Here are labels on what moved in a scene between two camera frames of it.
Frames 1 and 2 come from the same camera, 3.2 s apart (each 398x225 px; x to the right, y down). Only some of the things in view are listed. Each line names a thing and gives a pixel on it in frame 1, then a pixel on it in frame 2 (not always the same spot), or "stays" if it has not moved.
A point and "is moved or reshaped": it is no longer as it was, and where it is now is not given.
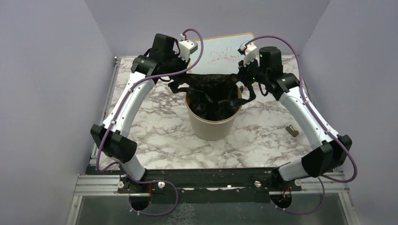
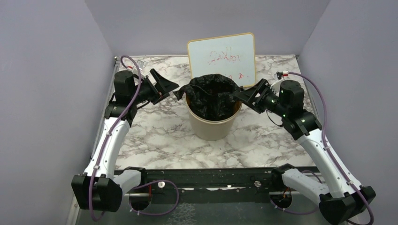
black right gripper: x=243 y=70 → x=248 y=96
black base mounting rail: x=214 y=185 stays
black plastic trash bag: x=213 y=97 is moved or reshaped
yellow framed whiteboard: x=220 y=55 stays
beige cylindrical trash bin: x=211 y=130 stays
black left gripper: x=184 y=64 → x=163 y=86
